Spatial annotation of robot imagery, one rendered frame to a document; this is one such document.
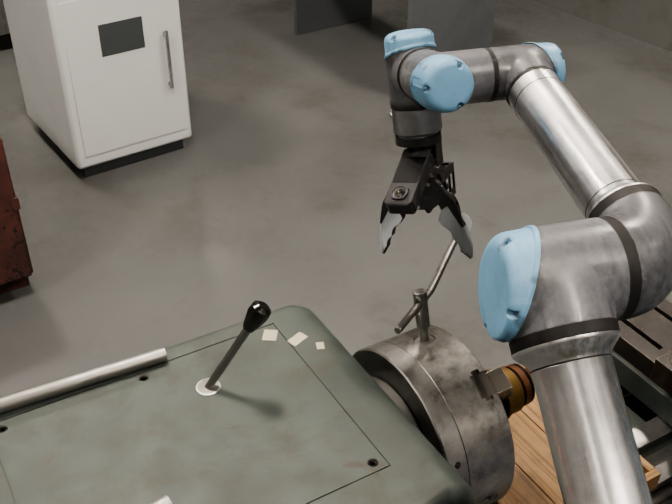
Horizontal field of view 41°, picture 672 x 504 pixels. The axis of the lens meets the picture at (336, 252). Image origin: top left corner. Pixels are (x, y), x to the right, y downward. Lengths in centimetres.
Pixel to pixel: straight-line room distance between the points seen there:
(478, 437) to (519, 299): 50
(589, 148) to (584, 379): 32
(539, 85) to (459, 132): 357
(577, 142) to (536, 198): 314
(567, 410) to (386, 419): 41
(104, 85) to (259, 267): 118
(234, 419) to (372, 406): 20
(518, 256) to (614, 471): 23
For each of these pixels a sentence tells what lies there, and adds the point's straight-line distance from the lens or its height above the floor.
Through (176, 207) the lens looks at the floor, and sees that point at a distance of 417.
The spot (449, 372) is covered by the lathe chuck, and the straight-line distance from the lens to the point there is 140.
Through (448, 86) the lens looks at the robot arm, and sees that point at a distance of 122.
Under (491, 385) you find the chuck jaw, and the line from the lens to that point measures 143.
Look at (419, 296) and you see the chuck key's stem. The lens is 141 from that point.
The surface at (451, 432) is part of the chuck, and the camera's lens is 137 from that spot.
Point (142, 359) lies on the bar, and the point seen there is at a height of 127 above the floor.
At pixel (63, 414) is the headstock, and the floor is 126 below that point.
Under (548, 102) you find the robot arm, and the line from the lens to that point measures 121.
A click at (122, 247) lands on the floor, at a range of 394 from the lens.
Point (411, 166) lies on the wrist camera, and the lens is 135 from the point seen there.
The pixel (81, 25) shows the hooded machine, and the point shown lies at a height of 75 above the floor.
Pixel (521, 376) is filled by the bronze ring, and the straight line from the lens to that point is 159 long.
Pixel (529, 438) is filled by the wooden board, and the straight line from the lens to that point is 181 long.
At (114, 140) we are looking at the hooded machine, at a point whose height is 17.
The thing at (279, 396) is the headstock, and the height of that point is 125.
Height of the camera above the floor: 217
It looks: 35 degrees down
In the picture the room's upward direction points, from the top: straight up
